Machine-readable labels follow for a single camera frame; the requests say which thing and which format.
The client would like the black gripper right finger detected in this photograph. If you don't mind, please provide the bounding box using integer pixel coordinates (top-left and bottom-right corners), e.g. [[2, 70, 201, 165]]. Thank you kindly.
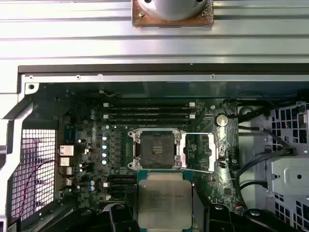
[[192, 190, 301, 232]]

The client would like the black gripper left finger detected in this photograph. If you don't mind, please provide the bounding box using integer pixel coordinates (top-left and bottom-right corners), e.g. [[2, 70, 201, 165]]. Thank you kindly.
[[55, 202, 140, 232]]

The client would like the silver green CPU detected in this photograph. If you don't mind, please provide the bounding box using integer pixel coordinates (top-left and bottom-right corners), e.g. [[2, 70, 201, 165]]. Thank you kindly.
[[136, 170, 194, 232]]

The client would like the metal socket cover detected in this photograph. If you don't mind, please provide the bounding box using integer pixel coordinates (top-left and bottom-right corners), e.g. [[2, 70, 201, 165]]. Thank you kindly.
[[177, 131, 219, 174]]

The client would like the black RAM slot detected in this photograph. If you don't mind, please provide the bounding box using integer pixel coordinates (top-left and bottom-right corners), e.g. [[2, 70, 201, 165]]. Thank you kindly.
[[108, 174, 138, 180], [108, 189, 138, 195], [102, 182, 138, 190], [107, 108, 191, 114], [107, 119, 191, 125], [103, 102, 196, 109], [103, 114, 196, 120], [108, 179, 138, 185]]

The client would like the CPU socket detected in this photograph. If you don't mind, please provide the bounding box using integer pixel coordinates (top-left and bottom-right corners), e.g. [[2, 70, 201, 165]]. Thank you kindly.
[[127, 127, 182, 170]]

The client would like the green motherboard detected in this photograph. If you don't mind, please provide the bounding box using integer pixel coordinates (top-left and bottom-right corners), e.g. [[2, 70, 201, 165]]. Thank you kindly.
[[56, 95, 242, 218]]

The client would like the silver perforated drive cage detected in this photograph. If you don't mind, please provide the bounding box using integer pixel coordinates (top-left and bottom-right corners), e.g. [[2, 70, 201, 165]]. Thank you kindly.
[[264, 100, 309, 232]]

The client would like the blue video port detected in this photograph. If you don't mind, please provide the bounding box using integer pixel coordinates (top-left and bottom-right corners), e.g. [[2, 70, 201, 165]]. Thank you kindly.
[[65, 124, 77, 144]]

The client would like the silver coin battery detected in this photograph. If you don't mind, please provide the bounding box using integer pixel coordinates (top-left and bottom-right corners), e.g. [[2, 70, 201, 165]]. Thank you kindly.
[[215, 114, 229, 127]]

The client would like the black PC case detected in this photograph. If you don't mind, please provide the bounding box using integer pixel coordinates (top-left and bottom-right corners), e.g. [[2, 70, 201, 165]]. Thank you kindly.
[[0, 64, 309, 232]]

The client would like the black cable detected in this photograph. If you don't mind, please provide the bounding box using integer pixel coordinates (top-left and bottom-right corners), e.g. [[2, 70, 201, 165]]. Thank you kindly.
[[236, 148, 272, 194], [260, 127, 297, 155], [238, 181, 268, 211]]

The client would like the thin red wire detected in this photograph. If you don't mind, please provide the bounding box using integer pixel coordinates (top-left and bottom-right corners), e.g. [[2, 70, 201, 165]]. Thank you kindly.
[[16, 159, 73, 219]]

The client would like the brown square base plate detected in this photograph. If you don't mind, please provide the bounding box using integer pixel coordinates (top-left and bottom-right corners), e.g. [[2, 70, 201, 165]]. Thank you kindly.
[[131, 0, 215, 30]]

